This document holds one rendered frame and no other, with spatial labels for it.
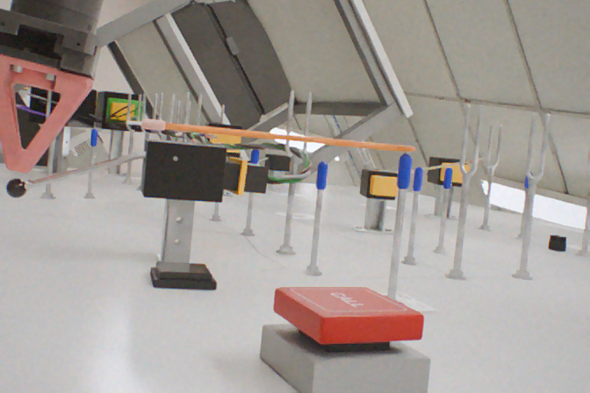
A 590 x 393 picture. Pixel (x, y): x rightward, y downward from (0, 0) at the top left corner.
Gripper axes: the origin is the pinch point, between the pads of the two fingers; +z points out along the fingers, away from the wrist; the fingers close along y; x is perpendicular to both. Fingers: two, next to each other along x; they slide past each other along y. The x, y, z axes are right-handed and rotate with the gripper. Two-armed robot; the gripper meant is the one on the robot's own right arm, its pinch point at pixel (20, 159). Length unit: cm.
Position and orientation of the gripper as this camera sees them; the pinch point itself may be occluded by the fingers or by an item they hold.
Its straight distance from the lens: 53.8
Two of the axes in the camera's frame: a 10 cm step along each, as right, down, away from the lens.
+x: -9.4, -2.3, -2.4
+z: -2.4, 9.7, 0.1
